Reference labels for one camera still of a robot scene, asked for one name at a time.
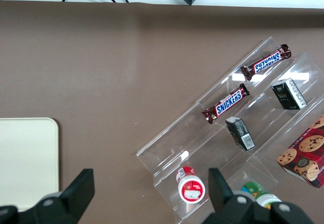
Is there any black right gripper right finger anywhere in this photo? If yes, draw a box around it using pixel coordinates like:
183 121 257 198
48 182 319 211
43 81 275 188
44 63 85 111
202 168 313 224

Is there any red chocolate chip cookie box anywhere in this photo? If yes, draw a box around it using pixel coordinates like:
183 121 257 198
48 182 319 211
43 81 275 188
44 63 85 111
276 114 324 190

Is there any green white lidded cup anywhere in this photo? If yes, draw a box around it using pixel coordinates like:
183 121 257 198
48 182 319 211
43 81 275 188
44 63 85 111
240 181 283 210

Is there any Snickers chocolate bar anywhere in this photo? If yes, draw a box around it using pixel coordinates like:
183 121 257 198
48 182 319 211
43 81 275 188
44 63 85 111
240 43 292 82
201 83 251 125

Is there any beige plastic tray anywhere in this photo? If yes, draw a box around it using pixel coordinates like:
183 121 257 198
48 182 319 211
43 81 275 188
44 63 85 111
0 117 60 212

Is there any brown table mat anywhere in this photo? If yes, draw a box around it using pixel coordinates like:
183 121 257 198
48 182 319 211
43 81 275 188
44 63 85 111
0 0 324 224

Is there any clear acrylic tiered display stand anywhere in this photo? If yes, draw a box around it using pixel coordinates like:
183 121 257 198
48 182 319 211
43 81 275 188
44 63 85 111
136 36 324 224

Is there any small black carton box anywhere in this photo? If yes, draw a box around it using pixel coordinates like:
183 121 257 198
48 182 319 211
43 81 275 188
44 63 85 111
225 116 256 151
271 78 308 111

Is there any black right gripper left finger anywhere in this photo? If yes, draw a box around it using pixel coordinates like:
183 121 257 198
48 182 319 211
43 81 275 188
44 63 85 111
0 168 95 224

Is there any red white lidded cup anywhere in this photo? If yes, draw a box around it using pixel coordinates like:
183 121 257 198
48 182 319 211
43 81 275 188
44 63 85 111
176 166 207 203

